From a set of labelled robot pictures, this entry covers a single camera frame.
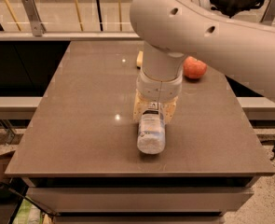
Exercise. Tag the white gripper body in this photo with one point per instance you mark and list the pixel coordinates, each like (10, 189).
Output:
(158, 90)

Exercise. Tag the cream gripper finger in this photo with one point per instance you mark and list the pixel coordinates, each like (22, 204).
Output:
(140, 104)
(167, 109)

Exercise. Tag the blue plastic water bottle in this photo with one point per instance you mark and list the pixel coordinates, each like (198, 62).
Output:
(151, 133)

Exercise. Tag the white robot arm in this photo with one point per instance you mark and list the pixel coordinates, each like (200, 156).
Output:
(175, 29)

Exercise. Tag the yellow sponge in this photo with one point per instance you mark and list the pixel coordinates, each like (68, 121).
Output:
(139, 60)

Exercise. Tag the red apple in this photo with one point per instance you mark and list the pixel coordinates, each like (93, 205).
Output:
(194, 68)

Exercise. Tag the grey table drawer base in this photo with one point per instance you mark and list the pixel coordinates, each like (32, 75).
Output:
(188, 203)

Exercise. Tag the grey metal railing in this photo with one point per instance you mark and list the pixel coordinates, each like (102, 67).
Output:
(60, 27)

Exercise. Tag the green white package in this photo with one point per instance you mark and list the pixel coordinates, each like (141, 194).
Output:
(28, 214)

